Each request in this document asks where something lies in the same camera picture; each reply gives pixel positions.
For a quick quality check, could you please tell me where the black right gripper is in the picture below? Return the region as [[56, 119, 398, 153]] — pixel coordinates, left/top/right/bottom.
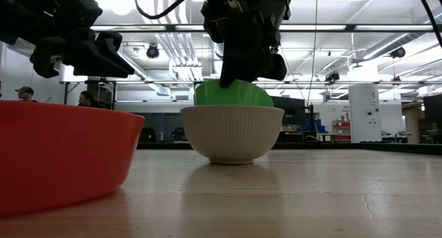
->
[[200, 0, 297, 89]]

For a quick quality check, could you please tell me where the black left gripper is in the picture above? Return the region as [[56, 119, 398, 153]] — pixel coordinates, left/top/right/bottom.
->
[[30, 0, 136, 79]]

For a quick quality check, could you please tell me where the green plastic bowl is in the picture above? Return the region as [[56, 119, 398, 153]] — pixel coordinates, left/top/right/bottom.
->
[[193, 79, 275, 108]]

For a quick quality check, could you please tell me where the white ribbed ceramic bowl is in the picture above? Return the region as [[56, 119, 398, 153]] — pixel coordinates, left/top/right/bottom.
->
[[180, 105, 286, 166]]

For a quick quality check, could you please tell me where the red plastic bowl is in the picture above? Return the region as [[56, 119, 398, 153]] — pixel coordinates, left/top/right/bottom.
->
[[0, 100, 146, 217]]

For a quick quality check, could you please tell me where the blue crate stack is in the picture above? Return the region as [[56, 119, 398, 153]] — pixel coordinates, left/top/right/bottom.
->
[[305, 119, 327, 134]]

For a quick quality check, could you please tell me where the red shelf unit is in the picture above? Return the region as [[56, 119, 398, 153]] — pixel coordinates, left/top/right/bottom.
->
[[331, 119, 351, 142]]

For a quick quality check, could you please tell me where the black ceiling spotlight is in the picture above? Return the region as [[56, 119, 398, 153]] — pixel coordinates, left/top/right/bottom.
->
[[146, 43, 161, 59], [324, 70, 341, 84], [390, 46, 407, 59]]

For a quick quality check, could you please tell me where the person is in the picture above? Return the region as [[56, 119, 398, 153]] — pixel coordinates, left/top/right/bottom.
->
[[14, 86, 37, 103], [77, 90, 99, 108]]

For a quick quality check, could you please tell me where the black computer monitor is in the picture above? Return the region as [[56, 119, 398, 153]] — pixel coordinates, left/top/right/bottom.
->
[[422, 94, 442, 129], [271, 95, 307, 126]]

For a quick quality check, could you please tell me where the black bar with light strips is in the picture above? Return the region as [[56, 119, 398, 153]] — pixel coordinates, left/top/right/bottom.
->
[[90, 23, 442, 34]]

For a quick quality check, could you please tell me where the white column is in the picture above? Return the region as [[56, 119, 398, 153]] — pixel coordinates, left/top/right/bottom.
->
[[348, 83, 383, 143]]

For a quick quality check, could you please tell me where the long black distant rail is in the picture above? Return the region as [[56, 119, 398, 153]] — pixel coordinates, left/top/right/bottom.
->
[[60, 79, 442, 107]]

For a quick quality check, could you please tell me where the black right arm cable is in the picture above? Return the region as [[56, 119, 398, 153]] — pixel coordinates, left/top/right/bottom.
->
[[132, 0, 205, 21], [415, 0, 442, 48]]

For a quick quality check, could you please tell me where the thin hanging cable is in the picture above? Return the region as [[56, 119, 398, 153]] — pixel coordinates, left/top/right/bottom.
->
[[305, 0, 319, 106]]

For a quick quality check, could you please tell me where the black aluminium table frame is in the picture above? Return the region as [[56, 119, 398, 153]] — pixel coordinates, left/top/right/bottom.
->
[[136, 140, 442, 157]]

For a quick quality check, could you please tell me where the silver ceiling duct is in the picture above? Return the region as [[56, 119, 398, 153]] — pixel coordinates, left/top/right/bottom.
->
[[361, 15, 442, 61]]

